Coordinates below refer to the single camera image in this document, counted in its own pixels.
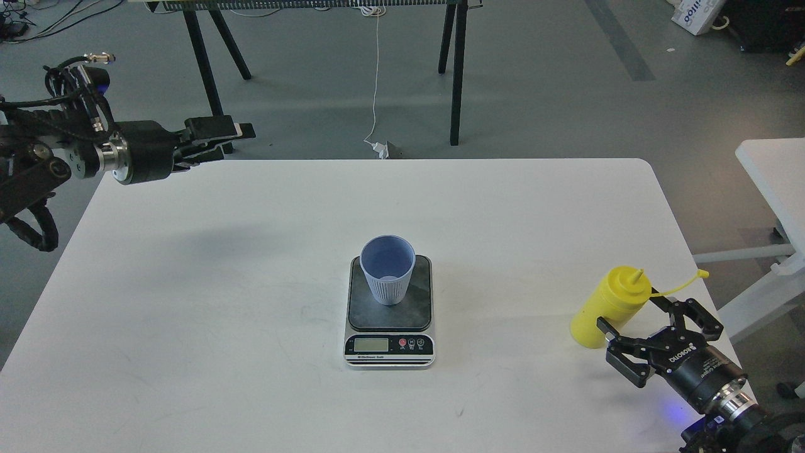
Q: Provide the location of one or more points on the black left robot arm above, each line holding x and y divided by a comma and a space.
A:
72, 133

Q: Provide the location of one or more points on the black legged background table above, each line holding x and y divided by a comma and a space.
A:
452, 43

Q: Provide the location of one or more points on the digital kitchen scale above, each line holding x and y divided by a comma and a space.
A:
388, 337

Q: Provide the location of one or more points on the white power adapter on floor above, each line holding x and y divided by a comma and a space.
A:
386, 150

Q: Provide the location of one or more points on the blue ribbed plastic cup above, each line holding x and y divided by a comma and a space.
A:
387, 262

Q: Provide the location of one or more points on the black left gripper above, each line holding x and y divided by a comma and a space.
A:
153, 153

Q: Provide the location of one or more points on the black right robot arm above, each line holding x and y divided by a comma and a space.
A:
739, 424

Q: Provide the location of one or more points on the yellow squeeze bottle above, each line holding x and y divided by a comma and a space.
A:
621, 293

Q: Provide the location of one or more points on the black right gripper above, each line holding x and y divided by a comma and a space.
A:
696, 370

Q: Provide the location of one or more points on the white cardboard box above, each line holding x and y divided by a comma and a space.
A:
696, 17

